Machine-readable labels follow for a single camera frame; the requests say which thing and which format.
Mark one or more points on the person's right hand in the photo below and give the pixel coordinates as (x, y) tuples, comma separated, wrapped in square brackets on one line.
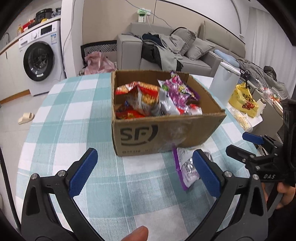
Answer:
[(288, 194)]

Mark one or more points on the white washing machine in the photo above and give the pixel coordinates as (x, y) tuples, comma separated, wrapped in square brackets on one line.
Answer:
[(42, 57)]

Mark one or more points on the white wall socket charger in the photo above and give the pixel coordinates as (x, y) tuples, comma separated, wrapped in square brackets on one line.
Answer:
[(143, 14)]

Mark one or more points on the grey sofa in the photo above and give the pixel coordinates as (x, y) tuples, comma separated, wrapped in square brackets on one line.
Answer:
[(176, 42)]

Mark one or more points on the person's left thumb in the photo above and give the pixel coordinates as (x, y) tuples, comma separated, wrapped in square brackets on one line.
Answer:
[(140, 234)]

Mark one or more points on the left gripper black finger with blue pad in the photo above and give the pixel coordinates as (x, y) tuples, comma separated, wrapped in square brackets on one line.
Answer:
[(49, 210), (239, 212)]

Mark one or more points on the pink bag on floor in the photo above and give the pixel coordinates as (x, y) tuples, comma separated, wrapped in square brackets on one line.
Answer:
[(98, 63)]

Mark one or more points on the grey throw pillow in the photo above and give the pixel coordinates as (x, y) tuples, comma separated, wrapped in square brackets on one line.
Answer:
[(198, 49)]

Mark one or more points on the black patterned chair back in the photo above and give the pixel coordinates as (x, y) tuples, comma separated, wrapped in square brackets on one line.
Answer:
[(108, 48)]

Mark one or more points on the dark clothes pile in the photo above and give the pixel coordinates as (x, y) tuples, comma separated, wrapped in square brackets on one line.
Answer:
[(150, 52)]

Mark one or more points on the purple silver snack bag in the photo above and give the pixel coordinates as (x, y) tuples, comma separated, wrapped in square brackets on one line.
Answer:
[(185, 168)]

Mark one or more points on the red chips snack bag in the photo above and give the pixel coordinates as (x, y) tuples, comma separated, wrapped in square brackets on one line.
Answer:
[(126, 112)]

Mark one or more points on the yellow plastic bag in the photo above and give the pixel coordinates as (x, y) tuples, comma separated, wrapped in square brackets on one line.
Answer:
[(242, 100)]

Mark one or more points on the orange noodle snack bag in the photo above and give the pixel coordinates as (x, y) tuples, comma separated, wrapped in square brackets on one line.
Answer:
[(142, 97)]

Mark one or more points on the white trash bin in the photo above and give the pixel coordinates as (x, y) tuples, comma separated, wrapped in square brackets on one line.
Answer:
[(224, 82)]

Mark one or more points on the beige slipper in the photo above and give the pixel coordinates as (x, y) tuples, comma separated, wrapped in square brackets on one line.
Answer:
[(25, 118)]

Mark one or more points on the brown SF cardboard box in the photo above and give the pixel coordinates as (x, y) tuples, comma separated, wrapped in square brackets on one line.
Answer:
[(150, 135)]

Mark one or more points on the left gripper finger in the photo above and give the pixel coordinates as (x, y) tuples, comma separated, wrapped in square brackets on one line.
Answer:
[(252, 138), (239, 154)]

